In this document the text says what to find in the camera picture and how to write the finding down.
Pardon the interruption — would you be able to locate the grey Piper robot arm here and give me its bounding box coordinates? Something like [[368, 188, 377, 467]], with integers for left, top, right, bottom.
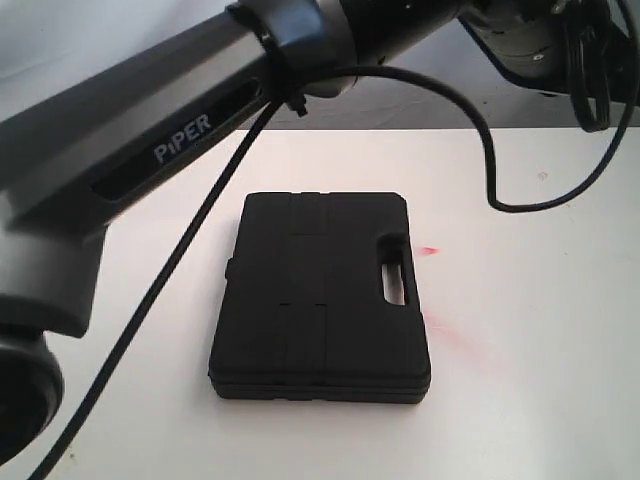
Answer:
[[1, 1, 639, 461]]

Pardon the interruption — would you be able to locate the black plastic tool case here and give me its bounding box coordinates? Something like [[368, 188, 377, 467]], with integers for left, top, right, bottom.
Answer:
[[208, 192, 431, 404]]

